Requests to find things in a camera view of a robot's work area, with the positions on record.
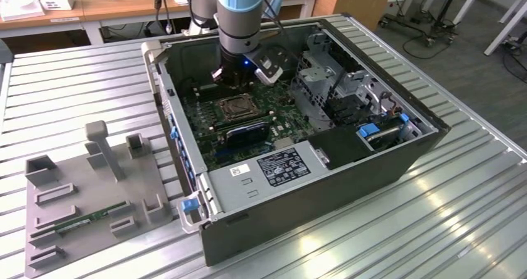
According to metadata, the silver CPU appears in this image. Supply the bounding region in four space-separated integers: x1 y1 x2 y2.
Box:
229 99 252 113

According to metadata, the metal socket cover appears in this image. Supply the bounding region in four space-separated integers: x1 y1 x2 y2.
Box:
217 94 259 119

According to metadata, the CPU socket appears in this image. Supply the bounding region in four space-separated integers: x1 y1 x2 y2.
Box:
216 93 261 122

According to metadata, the metal drive cage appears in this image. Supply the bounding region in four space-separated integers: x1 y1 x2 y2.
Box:
293 31 371 122

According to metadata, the green motherboard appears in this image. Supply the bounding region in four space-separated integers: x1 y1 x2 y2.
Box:
180 75 329 172

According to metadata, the black graphics card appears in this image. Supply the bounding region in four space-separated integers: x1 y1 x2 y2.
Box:
224 120 271 152

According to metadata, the blue disk carrier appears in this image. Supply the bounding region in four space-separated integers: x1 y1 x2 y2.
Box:
356 118 412 152

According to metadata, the wooden cabinet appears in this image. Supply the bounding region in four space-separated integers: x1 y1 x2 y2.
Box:
319 0 396 33

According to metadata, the grey power supply unit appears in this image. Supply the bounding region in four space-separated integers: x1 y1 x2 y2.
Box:
197 140 329 221

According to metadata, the black open PC case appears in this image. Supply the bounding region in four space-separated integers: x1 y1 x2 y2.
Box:
141 12 449 267

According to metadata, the black wheeled stand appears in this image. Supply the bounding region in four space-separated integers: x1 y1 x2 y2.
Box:
377 0 464 48

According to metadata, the grey parts rack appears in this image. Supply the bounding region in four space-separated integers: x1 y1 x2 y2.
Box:
22 120 173 278

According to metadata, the flat white box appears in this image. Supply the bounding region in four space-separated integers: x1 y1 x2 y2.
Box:
0 0 46 22

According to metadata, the green RAM stick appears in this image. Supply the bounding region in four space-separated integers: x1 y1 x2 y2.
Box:
52 201 128 234

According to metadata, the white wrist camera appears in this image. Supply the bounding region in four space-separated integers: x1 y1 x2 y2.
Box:
244 46 285 85

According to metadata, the wooden desk white frame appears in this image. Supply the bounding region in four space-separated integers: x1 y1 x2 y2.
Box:
0 0 321 45

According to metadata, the white table frame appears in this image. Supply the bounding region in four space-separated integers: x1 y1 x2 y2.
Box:
395 0 485 25
483 0 527 57

